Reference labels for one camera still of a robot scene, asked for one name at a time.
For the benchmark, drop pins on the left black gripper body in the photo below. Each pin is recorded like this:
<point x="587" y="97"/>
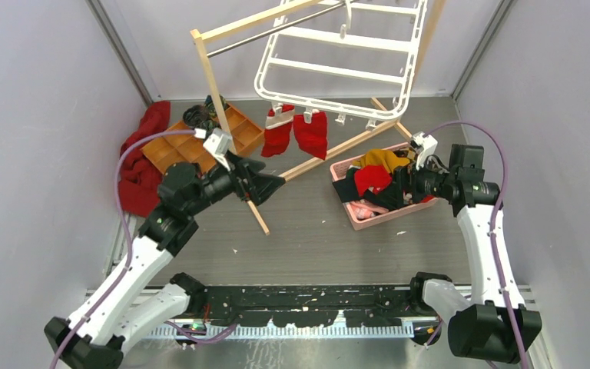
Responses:
<point x="244" y="188"/>

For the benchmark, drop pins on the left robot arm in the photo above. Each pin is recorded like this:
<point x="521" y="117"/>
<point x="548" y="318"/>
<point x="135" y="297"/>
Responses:
<point x="106" y="327"/>

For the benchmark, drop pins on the red santa sock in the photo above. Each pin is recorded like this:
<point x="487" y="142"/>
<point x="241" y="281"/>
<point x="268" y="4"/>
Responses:
<point x="312" y="137"/>
<point x="277" y="130"/>

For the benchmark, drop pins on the red cloth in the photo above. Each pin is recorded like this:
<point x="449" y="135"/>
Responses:
<point x="139" y="179"/>

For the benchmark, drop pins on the black sock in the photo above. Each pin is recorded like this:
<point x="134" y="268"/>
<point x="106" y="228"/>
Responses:
<point x="390" y="198"/>

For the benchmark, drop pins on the rolled dark sock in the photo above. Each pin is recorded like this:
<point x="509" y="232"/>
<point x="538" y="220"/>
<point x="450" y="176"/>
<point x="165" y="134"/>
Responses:
<point x="198" y="116"/>

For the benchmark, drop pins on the pink sock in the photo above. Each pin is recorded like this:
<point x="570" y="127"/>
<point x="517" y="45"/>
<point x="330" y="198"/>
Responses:
<point x="363" y="210"/>

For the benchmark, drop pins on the red sock in basket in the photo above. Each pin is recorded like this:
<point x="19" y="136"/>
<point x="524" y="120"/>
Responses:
<point x="372" y="178"/>

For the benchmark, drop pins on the mustard yellow sock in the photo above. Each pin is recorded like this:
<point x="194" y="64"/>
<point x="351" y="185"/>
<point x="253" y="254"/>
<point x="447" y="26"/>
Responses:
<point x="384" y="158"/>

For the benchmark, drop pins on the pink plastic basket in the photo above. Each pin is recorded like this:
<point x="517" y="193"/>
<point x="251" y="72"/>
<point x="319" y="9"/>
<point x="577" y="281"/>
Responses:
<point x="339" y="169"/>

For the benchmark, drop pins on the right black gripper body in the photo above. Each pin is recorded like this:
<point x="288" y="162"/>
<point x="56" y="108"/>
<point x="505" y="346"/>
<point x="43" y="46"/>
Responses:
<point x="407" y="175"/>

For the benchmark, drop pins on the wooden compartment tray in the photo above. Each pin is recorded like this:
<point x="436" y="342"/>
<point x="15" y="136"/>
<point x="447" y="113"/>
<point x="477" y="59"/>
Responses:
<point x="165" y="151"/>

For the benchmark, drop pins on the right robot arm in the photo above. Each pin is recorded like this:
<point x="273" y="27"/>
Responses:
<point x="492" y="324"/>

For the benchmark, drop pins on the white plastic clip hanger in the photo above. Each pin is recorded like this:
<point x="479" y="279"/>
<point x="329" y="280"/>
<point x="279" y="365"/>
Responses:
<point x="352" y="58"/>

